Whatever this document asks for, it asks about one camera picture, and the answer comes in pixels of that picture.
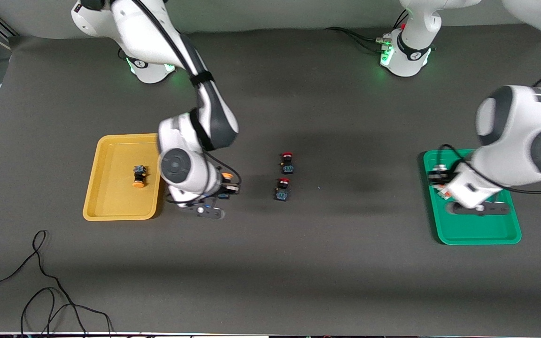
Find green plastic tray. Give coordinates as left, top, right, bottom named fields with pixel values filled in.
left=423, top=149, right=522, bottom=246

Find yellow plastic tray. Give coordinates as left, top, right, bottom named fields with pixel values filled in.
left=83, top=133, right=166, bottom=221

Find black left arm base cables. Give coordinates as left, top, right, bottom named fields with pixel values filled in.
left=325, top=11, right=410, bottom=53

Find thin black loose cable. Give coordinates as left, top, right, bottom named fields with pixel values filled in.
left=0, top=230, right=114, bottom=337

